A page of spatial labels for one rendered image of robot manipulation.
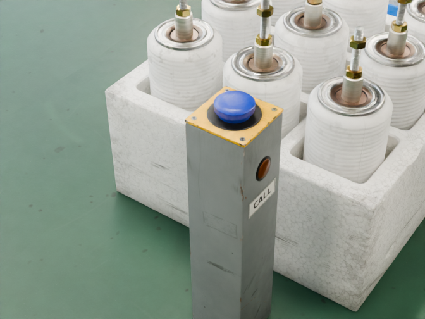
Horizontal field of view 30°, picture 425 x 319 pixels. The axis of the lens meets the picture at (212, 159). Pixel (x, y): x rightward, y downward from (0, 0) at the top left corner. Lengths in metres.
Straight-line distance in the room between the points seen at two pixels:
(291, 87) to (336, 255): 0.21
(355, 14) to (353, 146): 0.27
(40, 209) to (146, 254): 0.18
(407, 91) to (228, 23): 0.25
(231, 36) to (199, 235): 0.32
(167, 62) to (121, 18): 0.58
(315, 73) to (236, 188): 0.30
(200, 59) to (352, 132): 0.22
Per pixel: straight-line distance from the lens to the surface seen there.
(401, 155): 0.96
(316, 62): 1.02
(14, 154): 1.25
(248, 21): 1.07
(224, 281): 0.88
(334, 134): 0.89
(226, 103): 0.76
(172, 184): 1.06
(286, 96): 0.94
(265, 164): 0.78
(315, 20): 1.03
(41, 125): 1.30
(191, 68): 0.99
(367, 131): 0.89
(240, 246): 0.83
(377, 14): 1.12
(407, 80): 0.98
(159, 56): 0.99
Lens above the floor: 0.78
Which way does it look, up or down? 40 degrees down
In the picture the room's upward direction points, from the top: 1 degrees counter-clockwise
